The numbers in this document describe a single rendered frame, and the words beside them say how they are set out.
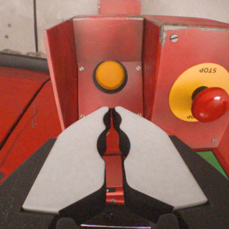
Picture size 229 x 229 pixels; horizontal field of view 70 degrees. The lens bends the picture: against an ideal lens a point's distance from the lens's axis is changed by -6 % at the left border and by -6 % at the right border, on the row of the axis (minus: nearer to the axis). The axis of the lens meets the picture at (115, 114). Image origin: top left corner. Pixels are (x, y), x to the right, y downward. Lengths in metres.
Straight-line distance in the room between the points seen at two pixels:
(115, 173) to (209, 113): 0.12
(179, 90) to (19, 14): 0.93
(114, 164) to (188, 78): 0.13
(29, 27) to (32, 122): 0.62
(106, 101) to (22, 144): 0.27
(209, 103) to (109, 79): 0.12
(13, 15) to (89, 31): 0.83
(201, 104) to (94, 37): 0.15
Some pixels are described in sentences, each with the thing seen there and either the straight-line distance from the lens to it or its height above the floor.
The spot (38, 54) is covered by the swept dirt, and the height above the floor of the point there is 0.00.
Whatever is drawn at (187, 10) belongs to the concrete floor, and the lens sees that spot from 1.02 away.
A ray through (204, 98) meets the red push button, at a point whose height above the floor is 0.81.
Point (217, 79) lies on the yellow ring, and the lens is 0.21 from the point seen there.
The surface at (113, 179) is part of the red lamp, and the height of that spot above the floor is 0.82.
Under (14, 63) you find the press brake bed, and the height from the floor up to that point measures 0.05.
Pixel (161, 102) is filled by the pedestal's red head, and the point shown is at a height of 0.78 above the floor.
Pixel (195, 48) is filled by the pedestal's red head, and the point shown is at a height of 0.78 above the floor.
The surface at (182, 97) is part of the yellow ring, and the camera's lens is 0.20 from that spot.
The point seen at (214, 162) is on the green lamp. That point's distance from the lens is 0.25.
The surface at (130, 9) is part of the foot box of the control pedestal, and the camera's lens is 0.83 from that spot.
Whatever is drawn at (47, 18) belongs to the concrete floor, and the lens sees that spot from 0.99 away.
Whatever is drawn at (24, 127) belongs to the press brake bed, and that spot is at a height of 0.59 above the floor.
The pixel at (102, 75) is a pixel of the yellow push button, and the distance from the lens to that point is 0.23.
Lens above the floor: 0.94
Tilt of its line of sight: 55 degrees down
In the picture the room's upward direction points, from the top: 176 degrees clockwise
